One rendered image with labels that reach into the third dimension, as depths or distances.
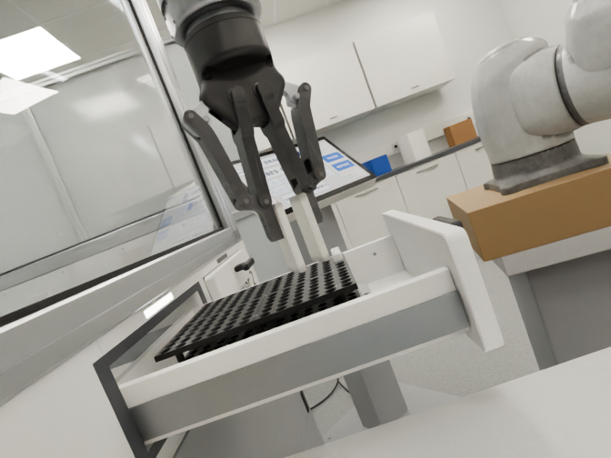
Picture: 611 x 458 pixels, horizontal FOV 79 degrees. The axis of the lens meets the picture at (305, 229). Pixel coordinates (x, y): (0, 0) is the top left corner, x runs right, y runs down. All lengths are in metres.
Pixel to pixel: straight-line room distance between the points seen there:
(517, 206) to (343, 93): 3.31
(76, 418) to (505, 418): 0.35
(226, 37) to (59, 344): 0.28
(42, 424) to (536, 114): 0.80
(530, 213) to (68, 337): 0.70
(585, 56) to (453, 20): 4.26
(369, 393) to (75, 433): 1.27
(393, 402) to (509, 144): 1.12
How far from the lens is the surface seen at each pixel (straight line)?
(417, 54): 4.29
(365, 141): 4.27
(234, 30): 0.36
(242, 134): 0.35
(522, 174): 0.84
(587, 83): 0.79
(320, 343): 0.35
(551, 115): 0.81
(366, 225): 3.49
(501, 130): 0.83
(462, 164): 3.84
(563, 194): 0.78
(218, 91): 0.36
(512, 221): 0.77
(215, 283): 0.66
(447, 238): 0.32
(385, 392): 1.59
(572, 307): 0.89
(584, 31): 0.77
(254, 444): 0.68
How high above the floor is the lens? 1.00
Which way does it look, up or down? 5 degrees down
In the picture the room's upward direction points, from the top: 21 degrees counter-clockwise
